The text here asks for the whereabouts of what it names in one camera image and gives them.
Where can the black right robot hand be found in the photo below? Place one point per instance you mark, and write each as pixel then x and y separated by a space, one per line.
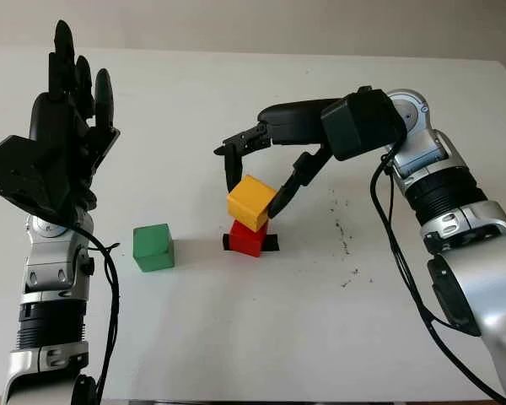
pixel 295 122

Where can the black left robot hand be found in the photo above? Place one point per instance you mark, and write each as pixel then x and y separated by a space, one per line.
pixel 59 122

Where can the yellow wooden block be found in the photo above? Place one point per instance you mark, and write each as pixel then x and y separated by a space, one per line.
pixel 249 200

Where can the red wooden block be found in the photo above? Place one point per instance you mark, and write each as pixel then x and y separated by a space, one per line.
pixel 246 244

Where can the green wooden block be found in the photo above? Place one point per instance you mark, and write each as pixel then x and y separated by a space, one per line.
pixel 152 246

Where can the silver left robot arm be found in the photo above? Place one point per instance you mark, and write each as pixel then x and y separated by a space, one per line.
pixel 55 274

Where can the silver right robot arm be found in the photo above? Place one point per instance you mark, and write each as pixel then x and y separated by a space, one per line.
pixel 480 253

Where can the black tape strip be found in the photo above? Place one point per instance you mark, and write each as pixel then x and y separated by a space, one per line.
pixel 273 243

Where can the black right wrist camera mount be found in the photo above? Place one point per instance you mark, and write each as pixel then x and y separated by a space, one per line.
pixel 358 126

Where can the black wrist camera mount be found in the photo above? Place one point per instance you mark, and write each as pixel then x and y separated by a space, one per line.
pixel 25 177
pixel 358 126

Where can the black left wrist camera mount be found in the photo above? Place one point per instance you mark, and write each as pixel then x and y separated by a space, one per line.
pixel 25 177

